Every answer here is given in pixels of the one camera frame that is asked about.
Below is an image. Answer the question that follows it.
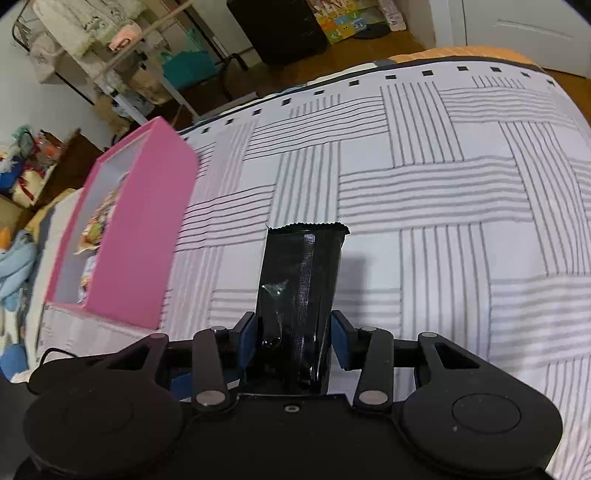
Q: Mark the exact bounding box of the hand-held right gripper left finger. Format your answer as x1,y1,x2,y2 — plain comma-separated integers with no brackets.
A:
107,311,258,413

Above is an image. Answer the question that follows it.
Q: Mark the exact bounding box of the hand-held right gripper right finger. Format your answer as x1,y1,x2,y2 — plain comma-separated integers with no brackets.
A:
330,310,485,409

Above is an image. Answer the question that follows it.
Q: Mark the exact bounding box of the black snack packet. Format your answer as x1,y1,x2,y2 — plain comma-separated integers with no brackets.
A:
246,222,351,395

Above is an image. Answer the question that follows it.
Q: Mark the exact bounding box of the pink cardboard box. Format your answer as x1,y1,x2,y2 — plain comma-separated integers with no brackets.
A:
46,117,200,330

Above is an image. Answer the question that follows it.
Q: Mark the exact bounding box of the noodle packet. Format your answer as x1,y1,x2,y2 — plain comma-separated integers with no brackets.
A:
74,173,122,256

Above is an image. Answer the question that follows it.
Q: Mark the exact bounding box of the yellow pillow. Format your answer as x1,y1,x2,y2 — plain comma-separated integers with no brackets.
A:
25,187,86,232

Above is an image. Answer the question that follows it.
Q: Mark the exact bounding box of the light blue cloth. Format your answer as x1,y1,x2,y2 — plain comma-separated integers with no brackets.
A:
0,228,40,310

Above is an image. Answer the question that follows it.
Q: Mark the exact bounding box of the brown wooden nightstand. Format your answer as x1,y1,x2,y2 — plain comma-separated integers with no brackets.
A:
46,131,105,190

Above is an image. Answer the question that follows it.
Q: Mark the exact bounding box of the wooden side table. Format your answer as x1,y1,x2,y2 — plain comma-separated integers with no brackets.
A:
92,0,250,127

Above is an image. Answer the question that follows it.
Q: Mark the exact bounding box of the brown paper bag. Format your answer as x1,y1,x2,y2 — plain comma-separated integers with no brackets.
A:
95,95,132,137

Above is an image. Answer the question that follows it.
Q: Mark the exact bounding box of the cream gift bag red ribbon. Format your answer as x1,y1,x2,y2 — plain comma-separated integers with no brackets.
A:
11,171,47,206

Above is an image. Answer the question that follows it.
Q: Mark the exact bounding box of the teal bag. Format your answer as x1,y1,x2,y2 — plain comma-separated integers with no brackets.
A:
161,28,218,90

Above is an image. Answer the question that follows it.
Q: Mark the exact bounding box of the black suitcase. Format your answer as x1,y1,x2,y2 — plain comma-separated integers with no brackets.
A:
226,0,329,65

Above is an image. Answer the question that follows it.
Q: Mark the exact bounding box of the colourful gift bag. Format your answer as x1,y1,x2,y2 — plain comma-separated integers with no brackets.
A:
310,0,370,45

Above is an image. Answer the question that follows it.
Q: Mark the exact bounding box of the pink tissue box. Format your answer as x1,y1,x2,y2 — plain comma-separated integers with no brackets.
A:
107,23,141,51

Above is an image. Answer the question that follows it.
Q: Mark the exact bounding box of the white printed bag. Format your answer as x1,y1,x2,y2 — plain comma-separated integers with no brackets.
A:
379,0,409,32

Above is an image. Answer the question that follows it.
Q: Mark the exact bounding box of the cream tote bag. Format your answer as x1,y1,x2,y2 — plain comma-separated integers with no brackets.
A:
25,37,61,84

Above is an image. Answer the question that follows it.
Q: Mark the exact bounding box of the white door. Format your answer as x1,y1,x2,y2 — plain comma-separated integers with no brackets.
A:
429,0,591,79

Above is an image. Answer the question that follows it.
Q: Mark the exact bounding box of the green white hanging garment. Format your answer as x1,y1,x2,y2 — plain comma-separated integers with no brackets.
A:
32,0,146,58

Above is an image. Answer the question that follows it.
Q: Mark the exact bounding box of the black cable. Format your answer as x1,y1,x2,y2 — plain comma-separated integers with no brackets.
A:
39,347,86,365

